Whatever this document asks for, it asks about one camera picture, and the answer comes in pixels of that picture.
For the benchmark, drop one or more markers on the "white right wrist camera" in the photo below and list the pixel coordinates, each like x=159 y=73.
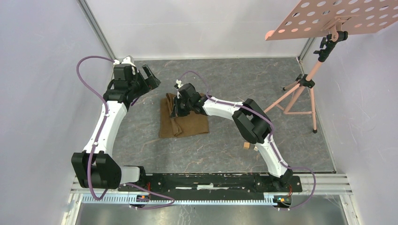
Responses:
x=177 y=86

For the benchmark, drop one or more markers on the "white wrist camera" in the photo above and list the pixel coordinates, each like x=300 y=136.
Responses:
x=129 y=62
x=177 y=86

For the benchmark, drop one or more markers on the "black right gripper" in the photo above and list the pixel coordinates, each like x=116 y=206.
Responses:
x=176 y=112

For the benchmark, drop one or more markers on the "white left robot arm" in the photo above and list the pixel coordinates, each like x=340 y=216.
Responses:
x=94 y=166

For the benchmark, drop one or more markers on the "brown cloth napkin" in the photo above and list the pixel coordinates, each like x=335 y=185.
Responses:
x=193 y=124

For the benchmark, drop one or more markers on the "pink music stand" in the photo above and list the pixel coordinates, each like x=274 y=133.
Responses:
x=325 y=24

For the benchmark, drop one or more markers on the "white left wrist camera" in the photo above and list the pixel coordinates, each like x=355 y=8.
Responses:
x=129 y=62

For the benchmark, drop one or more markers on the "small tan wooden cube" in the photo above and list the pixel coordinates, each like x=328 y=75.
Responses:
x=246 y=145

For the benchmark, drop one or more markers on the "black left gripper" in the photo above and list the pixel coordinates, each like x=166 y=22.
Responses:
x=152 y=82

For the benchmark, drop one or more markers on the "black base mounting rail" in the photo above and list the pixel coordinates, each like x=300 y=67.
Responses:
x=217 y=186

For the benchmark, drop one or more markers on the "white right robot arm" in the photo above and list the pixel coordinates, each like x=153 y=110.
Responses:
x=253 y=124

